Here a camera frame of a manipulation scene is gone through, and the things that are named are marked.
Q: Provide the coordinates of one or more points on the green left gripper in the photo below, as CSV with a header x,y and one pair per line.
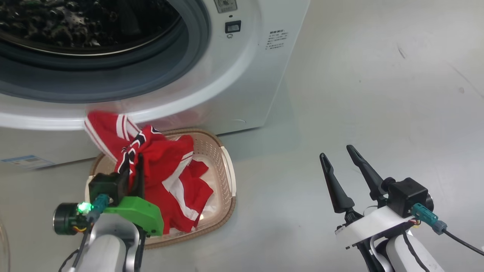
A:
x,y
140,213

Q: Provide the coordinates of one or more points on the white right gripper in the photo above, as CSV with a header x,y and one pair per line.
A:
x,y
374,224

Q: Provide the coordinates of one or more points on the red white sports jersey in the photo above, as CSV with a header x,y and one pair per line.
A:
x,y
162,162

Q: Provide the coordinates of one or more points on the cream perforated laundry basket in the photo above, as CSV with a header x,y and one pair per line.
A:
x,y
221,166

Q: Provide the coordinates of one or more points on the white front-load washing machine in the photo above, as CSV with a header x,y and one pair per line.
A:
x,y
234,83

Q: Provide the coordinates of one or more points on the blue energy label sticker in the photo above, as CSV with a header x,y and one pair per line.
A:
x,y
26,161

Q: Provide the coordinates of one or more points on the small printed warning label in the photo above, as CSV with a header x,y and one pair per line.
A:
x,y
276,39

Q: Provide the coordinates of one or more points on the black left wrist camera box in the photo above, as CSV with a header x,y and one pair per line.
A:
x,y
107,187

